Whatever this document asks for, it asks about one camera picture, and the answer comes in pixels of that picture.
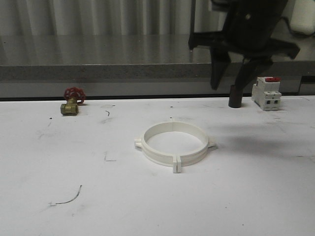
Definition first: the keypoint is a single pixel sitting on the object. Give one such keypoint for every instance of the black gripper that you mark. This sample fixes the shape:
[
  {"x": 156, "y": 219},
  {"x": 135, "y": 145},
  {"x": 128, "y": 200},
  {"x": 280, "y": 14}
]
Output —
[{"x": 247, "y": 31}]

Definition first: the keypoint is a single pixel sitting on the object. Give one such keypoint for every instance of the white half-ring pipe clamp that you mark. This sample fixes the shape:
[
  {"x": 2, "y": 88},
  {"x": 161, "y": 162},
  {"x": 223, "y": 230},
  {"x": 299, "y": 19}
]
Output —
[{"x": 156, "y": 156}]

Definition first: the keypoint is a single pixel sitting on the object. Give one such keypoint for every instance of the dark brown cylindrical coupling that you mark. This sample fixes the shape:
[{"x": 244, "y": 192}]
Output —
[{"x": 235, "y": 97}]

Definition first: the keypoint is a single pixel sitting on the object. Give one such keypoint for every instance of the white container in background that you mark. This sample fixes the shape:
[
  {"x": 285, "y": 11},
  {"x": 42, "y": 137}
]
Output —
[{"x": 303, "y": 17}]

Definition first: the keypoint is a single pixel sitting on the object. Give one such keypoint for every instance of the brass valve red handwheel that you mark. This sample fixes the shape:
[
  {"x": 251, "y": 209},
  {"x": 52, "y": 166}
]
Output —
[{"x": 74, "y": 97}]

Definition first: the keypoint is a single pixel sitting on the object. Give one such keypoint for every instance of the grey stone counter slab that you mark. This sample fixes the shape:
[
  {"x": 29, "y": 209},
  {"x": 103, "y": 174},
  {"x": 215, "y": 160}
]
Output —
[{"x": 95, "y": 58}]

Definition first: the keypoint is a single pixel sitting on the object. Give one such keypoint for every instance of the white circuit breaker red switch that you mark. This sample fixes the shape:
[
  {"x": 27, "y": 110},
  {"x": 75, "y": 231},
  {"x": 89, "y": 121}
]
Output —
[{"x": 265, "y": 93}]

